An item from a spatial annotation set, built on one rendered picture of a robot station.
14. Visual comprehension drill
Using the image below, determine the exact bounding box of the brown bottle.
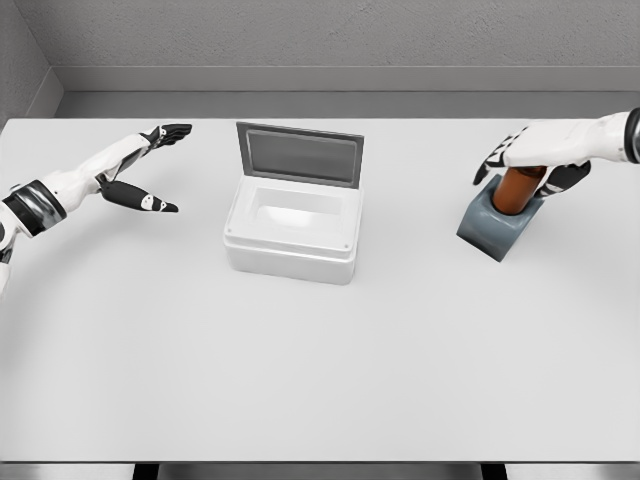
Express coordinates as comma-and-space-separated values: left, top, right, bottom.
490, 164, 548, 215

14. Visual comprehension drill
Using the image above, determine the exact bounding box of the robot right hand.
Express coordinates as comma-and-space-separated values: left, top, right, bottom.
472, 119, 593, 202

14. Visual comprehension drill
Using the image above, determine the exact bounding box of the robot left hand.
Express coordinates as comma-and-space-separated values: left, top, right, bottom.
74, 123, 194, 215

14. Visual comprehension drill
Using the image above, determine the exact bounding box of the white box with open lid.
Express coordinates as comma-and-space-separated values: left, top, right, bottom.
223, 120, 365, 287

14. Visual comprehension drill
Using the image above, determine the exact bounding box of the grey-blue bottle holder block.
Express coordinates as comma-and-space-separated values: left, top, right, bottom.
455, 173, 546, 263

